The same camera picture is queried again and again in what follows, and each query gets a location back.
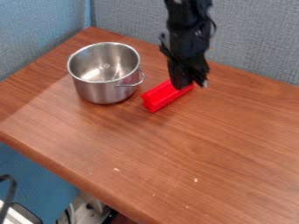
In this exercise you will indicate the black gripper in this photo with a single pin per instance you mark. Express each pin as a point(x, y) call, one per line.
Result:
point(184, 44)

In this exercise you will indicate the red plastic block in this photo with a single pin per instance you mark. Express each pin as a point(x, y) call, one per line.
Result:
point(162, 95)

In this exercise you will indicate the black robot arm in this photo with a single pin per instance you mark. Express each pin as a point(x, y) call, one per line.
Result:
point(188, 12)

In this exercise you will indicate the stainless steel pot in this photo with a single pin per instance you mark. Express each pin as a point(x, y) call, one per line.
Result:
point(105, 72)

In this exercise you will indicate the white box under table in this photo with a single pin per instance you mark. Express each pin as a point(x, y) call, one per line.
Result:
point(85, 210)

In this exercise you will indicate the grey device bottom left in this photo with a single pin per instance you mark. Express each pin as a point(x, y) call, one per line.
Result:
point(19, 215)

